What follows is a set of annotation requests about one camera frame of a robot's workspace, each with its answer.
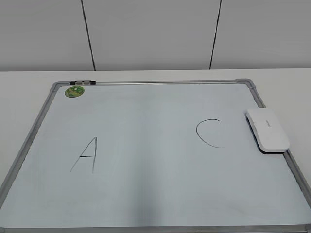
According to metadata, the white whiteboard eraser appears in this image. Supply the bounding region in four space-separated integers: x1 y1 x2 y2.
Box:
246 108 290 153

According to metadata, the white magnetic whiteboard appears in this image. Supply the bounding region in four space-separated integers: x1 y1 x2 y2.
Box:
0 79 311 233

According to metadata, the black silver marker pen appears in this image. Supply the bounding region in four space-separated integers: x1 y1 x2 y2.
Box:
69 80 96 86

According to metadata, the green round magnet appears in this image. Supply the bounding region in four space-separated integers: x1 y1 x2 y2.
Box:
65 86 85 98

